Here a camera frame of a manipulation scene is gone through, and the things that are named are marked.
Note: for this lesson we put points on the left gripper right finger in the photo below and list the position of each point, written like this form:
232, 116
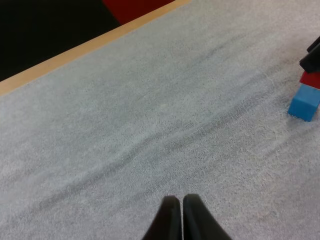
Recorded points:
197, 220

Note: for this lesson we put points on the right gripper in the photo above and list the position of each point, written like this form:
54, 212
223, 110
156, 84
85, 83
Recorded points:
313, 61

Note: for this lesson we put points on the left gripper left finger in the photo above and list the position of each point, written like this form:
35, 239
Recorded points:
166, 220

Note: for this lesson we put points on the red cube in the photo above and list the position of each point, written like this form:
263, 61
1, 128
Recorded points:
311, 80

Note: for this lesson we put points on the blue cube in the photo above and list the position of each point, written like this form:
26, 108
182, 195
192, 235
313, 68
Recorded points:
303, 103

